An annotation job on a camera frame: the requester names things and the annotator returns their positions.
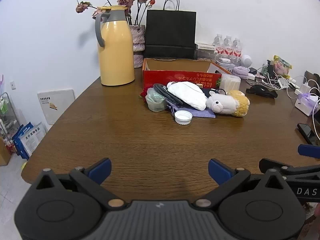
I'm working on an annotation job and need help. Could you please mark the white flat box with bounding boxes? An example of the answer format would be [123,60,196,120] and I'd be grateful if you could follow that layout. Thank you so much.
[195,42,217,50]

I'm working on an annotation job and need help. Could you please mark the wire rack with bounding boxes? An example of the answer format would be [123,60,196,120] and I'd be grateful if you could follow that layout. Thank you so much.
[0,92,20,140]

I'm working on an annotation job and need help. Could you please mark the purple fuzzy vase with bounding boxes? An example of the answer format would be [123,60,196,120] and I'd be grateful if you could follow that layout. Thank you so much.
[130,24,146,68]

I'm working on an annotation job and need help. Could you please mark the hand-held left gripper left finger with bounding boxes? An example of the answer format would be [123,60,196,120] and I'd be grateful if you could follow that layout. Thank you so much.
[30,158,129,212]

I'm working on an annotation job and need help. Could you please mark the white and yellow alpaca plush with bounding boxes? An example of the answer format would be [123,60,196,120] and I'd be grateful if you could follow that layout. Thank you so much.
[205,90,250,118]

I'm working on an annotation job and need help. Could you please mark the dried pink roses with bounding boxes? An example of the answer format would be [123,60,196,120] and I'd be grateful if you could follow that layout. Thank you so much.
[76,0,155,27]

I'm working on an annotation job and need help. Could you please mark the yellow thermos jug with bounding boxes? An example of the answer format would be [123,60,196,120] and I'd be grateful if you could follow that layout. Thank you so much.
[94,5,136,87]

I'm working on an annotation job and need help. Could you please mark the tangle of white cables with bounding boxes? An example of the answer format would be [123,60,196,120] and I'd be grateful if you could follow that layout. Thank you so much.
[255,66,300,92]

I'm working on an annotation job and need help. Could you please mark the brown cardboard carton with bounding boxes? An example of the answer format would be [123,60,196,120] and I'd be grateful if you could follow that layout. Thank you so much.
[0,136,12,166]

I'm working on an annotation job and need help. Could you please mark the white round speaker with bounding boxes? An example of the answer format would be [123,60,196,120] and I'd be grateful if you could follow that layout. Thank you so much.
[240,54,252,67]

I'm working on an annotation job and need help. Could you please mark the red fabric rose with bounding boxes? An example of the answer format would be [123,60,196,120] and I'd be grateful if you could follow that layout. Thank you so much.
[139,87,150,103]

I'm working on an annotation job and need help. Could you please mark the white round lid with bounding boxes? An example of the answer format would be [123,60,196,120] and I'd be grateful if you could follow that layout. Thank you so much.
[174,110,193,125]

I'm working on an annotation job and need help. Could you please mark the clear plastic cup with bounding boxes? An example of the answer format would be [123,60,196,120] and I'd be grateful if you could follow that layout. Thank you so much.
[145,87,167,112]

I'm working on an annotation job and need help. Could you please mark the black phone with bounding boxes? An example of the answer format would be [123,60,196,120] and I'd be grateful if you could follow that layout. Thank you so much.
[297,123,319,146]

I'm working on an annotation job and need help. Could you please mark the dark navy cloth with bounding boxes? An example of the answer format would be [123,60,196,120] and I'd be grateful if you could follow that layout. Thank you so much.
[201,87,227,98]

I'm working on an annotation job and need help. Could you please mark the pale floral tin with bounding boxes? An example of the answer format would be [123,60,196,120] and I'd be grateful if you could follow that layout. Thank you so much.
[215,61,237,72]

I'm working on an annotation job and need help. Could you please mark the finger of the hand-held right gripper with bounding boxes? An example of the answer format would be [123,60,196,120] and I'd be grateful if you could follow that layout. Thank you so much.
[259,157,320,179]
[297,144,320,159]

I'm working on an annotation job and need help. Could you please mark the white box purple ribbon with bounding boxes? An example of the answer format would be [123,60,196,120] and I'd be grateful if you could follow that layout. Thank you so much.
[295,92,319,117]

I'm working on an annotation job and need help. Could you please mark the white panel board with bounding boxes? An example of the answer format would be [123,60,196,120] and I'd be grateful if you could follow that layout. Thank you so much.
[37,89,75,125]

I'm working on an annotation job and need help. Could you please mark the white cloth pouch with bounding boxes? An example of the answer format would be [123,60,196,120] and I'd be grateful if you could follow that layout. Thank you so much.
[166,81,208,111]

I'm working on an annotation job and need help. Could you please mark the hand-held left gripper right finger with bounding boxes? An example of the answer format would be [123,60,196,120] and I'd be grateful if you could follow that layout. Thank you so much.
[195,159,294,212]

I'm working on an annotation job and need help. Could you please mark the black paper bag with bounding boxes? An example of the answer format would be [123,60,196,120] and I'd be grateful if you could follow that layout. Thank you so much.
[144,0,197,60]

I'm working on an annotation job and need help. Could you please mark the pink snack bag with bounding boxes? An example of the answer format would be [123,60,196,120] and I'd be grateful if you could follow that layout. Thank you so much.
[273,55,292,77]

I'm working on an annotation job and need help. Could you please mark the purple fluffy cloth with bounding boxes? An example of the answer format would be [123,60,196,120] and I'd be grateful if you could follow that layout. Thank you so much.
[232,66,250,77]

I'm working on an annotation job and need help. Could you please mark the blue food bag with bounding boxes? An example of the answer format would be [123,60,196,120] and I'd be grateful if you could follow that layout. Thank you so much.
[12,122,33,160]

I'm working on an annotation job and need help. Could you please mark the black cloth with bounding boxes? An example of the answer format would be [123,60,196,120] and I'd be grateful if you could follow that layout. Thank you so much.
[246,85,278,98]

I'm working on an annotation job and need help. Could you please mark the purple burlap pouch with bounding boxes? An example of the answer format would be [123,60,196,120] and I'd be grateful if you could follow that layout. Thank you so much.
[165,100,216,118]

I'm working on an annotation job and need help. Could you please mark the clear plastic box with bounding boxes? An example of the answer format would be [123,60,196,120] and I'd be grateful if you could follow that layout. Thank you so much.
[195,49,217,60]

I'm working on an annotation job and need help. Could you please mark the white charger block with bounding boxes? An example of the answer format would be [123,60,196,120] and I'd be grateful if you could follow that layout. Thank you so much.
[299,83,312,95]

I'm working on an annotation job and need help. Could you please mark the red cardboard box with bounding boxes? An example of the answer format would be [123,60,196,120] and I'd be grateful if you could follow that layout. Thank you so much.
[142,58,233,93]

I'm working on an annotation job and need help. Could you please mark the white printed food bag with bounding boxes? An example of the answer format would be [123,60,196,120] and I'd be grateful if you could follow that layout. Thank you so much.
[20,122,47,155]

